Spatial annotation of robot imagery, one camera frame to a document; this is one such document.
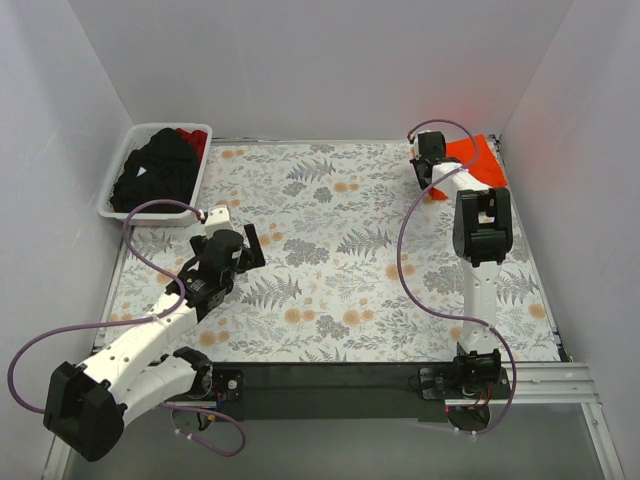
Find red t shirt in basket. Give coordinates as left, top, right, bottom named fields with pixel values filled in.
left=176, top=128, right=208, bottom=162

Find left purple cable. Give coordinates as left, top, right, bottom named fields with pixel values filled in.
left=6, top=198, right=247, bottom=458

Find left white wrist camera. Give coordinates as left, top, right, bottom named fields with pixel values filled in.
left=203, top=205, right=234, bottom=239

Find white plastic laundry basket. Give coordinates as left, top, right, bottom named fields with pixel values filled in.
left=98, top=122, right=213, bottom=221

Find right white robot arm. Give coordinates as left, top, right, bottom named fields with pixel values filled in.
left=409, top=131, right=513, bottom=355

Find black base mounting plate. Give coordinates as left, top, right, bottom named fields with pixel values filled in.
left=154, top=362, right=514, bottom=424

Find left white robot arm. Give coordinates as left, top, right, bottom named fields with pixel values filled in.
left=43, top=224, right=266, bottom=462

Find orange t shirt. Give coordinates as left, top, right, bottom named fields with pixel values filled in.
left=428, top=135, right=508, bottom=200

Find black t shirt in basket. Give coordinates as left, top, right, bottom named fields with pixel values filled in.
left=110, top=128, right=201, bottom=213

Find aluminium frame rail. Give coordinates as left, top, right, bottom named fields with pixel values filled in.
left=44, top=362, right=623, bottom=479

